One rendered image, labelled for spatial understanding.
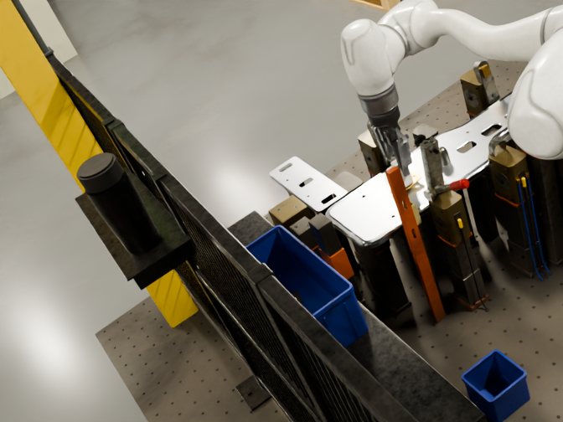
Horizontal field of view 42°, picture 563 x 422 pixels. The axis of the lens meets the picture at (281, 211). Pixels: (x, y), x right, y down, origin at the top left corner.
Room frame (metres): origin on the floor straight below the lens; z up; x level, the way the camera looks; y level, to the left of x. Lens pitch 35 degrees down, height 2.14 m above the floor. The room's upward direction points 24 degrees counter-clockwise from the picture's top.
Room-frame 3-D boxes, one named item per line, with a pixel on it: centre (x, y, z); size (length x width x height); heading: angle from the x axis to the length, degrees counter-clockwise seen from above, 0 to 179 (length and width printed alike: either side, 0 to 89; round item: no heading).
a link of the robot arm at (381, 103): (1.47, -0.32, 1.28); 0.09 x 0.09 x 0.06
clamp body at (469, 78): (1.76, -0.66, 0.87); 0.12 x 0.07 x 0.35; 15
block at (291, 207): (1.52, -0.02, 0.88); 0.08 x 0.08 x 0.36; 15
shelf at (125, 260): (1.19, 0.26, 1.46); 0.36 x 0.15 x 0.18; 15
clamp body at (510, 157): (1.32, -0.54, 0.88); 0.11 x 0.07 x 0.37; 15
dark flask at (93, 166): (1.08, 0.25, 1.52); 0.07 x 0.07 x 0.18
